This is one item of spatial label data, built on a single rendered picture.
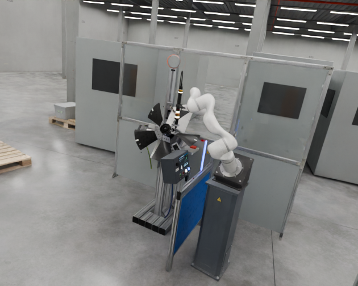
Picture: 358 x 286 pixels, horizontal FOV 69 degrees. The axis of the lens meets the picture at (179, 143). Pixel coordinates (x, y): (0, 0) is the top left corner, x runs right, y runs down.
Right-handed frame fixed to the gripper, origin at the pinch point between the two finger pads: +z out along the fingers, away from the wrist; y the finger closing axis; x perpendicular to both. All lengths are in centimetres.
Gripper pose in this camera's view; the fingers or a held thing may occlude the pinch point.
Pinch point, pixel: (178, 105)
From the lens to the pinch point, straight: 266.4
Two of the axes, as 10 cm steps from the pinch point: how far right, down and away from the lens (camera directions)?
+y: 4.3, -2.3, 8.7
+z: -8.9, -2.5, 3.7
